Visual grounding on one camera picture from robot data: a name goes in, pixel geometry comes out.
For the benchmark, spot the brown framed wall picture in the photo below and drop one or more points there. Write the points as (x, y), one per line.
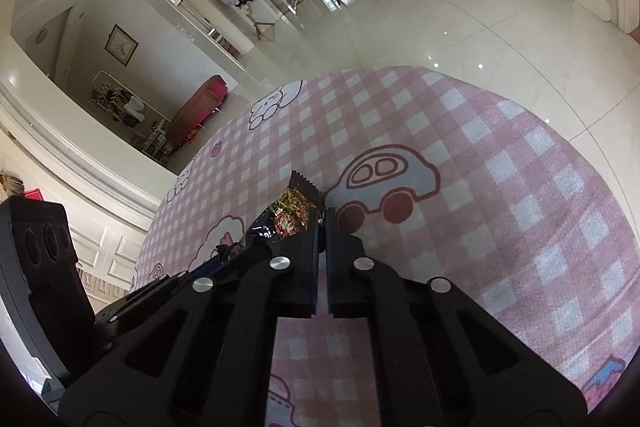
(122, 45)

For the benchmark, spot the wooden folding stand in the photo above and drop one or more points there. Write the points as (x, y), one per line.
(264, 29)

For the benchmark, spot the red chaise sofa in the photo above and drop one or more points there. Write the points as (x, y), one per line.
(200, 107)

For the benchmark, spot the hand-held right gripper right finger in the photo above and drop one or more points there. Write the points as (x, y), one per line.
(330, 267)

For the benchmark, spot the pink checked cartoon mat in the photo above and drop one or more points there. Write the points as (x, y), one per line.
(475, 187)

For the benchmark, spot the dark snack wrapper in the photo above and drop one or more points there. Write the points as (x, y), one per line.
(295, 212)

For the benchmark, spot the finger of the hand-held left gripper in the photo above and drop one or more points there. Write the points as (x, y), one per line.
(160, 292)

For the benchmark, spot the round wall clock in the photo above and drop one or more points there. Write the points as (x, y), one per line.
(42, 35)

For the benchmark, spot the white clothes rack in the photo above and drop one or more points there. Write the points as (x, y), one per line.
(120, 102)

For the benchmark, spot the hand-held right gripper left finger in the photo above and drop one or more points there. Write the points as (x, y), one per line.
(315, 267)

